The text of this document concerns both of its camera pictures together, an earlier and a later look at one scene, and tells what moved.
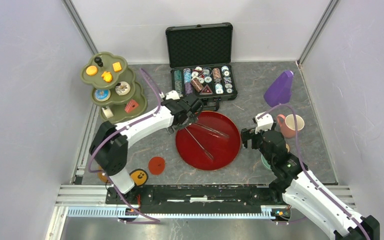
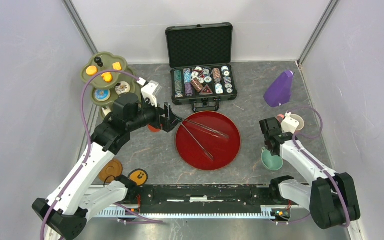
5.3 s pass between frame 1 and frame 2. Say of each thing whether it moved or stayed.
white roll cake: stayed
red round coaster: moved
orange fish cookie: stayed
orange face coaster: stayed
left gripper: moved
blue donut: stayed
